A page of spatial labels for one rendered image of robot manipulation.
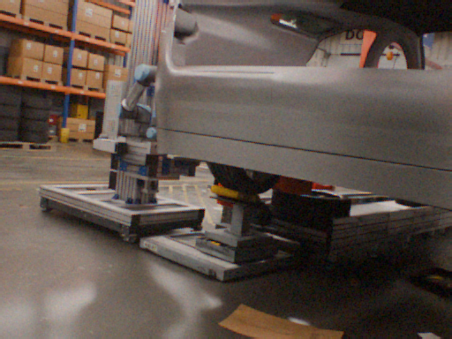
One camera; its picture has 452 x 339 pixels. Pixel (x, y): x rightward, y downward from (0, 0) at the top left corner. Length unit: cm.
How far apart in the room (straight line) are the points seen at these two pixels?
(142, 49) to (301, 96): 247
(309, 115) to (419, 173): 44
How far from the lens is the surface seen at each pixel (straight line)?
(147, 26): 410
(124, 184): 413
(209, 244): 327
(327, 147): 178
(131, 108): 367
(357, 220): 394
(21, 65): 1334
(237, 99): 198
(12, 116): 1032
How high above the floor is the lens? 95
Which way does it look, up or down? 5 degrees down
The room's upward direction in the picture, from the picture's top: 7 degrees clockwise
